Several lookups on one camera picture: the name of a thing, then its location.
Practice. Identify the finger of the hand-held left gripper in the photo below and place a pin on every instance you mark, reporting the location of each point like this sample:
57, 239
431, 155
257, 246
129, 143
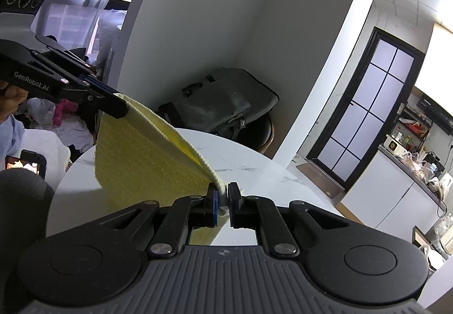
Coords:
70, 59
102, 101

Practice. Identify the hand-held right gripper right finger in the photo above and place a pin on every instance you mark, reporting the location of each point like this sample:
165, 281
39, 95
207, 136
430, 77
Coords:
234, 206

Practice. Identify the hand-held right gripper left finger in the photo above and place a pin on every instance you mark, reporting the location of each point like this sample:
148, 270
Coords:
213, 206

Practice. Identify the yellow towel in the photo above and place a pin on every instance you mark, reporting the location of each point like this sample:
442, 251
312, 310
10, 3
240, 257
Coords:
141, 151

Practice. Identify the person's left forearm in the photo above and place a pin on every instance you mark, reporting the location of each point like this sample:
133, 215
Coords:
10, 142

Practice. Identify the person's left hand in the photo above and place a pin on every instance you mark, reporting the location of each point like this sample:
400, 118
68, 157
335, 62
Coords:
10, 101

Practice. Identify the pink plush toy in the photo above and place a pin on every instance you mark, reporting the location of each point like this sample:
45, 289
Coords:
65, 110

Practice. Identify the white cloth pile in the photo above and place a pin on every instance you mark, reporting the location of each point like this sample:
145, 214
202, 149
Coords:
67, 133

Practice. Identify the crumpled white plastic bag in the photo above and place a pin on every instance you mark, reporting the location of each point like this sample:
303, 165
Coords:
41, 111

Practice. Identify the dark brown chair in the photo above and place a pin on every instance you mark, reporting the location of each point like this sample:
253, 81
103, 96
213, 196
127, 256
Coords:
263, 133

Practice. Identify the brown doormat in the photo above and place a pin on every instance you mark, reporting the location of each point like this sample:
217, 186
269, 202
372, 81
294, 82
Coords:
320, 181

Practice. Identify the black smartphone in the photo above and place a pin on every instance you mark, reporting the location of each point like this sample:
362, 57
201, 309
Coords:
28, 164

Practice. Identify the grey backpack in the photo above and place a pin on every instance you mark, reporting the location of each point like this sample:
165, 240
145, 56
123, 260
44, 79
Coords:
219, 105

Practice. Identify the white kitchen base cabinet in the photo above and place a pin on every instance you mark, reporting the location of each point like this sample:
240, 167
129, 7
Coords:
385, 193

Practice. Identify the black-framed glass door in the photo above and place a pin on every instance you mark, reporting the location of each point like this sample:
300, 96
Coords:
364, 112

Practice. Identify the white cooker pot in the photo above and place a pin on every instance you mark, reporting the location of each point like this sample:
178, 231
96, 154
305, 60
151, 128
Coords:
395, 145

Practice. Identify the black kitchen shelf rack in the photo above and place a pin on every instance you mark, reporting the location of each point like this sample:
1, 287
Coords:
414, 126

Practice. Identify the white electric kettle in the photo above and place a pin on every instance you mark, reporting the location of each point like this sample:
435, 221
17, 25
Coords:
446, 183

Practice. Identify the black range hood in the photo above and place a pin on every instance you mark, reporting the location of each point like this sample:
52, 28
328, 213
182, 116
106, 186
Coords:
435, 110

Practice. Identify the white wall cabinet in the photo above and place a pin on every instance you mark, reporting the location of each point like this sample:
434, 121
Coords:
437, 62

